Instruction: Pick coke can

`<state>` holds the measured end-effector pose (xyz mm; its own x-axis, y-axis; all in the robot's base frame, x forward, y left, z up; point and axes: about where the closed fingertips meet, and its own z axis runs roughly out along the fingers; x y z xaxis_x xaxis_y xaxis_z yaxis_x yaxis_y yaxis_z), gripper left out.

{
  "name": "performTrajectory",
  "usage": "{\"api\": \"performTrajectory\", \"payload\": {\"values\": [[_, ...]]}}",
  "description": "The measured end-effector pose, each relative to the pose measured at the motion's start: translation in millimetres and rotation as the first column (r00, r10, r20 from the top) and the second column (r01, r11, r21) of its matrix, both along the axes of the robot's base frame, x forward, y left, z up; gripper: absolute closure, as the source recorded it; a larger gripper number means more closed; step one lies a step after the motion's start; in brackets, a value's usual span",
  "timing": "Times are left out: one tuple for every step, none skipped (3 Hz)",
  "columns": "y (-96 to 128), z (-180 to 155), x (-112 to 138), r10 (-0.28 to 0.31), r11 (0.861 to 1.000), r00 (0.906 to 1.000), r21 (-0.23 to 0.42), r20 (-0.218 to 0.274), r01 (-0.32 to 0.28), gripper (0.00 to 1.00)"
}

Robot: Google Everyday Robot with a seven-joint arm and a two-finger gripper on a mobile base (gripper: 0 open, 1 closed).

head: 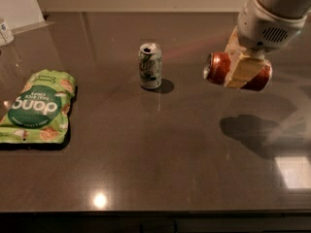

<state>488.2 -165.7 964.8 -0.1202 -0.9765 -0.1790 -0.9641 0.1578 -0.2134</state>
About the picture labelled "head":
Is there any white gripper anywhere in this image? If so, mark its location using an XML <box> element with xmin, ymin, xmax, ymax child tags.
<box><xmin>225</xmin><ymin>0</ymin><xmax>307</xmax><ymax>88</ymax></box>

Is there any red coke can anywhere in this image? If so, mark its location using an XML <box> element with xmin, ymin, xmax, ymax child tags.
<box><xmin>203</xmin><ymin>52</ymin><xmax>272</xmax><ymax>91</ymax></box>

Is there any green chips bag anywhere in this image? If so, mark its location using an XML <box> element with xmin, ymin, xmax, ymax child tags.
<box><xmin>0</xmin><ymin>69</ymin><xmax>76</xmax><ymax>144</ymax></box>

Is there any green white soda can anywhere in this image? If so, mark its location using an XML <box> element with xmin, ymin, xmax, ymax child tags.
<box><xmin>139</xmin><ymin>43</ymin><xmax>162</xmax><ymax>90</ymax></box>

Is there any white bottle at left edge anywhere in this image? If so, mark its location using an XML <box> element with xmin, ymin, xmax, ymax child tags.
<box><xmin>0</xmin><ymin>17</ymin><xmax>15</xmax><ymax>47</ymax></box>

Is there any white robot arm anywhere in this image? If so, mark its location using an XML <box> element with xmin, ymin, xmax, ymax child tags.
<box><xmin>225</xmin><ymin>0</ymin><xmax>311</xmax><ymax>88</ymax></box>

